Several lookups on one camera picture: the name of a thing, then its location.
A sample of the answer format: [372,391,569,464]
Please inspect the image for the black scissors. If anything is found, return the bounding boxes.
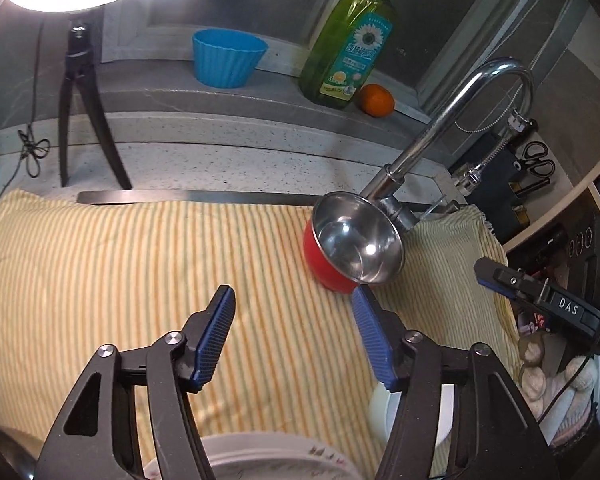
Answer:
[520,141,556,178]

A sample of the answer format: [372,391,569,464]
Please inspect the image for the chrome faucet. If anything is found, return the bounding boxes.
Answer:
[360,56,552,233]

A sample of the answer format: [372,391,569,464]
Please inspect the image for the floral white plate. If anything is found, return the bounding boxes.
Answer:
[142,431,364,480]

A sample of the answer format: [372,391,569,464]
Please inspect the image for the red steel bowl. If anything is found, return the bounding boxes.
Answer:
[302,191,405,294]

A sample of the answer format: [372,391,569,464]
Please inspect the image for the black cable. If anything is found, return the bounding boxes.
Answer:
[0,14,53,196]

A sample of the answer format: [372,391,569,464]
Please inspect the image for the green dish soap bottle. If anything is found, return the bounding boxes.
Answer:
[299,0,398,110]

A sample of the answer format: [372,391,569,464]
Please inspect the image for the blue plastic cup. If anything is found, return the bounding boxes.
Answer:
[192,28,268,89]

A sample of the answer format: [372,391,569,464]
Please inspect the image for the orange fruit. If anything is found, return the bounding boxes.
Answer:
[356,84,396,118]

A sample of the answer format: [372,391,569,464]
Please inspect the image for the right gloved hand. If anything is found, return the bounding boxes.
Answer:
[518,332,598,448]

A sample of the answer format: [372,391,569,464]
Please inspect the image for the stainless steel bowl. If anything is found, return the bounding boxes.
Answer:
[0,427,41,479]

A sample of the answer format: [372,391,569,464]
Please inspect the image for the striped yellow cloth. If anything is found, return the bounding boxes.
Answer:
[0,187,524,480]

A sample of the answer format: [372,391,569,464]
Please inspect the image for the small white bowl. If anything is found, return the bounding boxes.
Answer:
[368,382,455,448]

